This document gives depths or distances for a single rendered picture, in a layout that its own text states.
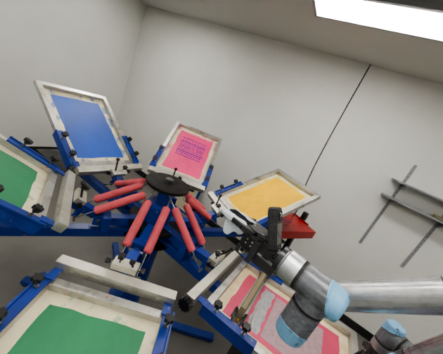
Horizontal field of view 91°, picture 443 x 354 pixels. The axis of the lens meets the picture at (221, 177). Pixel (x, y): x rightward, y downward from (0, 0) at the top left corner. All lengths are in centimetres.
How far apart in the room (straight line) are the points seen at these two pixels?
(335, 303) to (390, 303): 15
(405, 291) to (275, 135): 280
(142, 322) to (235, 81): 322
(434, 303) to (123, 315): 108
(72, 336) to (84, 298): 15
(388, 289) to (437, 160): 270
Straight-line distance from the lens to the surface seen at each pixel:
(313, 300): 58
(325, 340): 164
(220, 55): 391
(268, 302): 156
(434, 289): 68
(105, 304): 123
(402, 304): 69
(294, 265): 57
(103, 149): 216
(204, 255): 150
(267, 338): 140
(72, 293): 125
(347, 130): 317
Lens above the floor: 195
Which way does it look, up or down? 17 degrees down
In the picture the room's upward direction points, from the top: 24 degrees clockwise
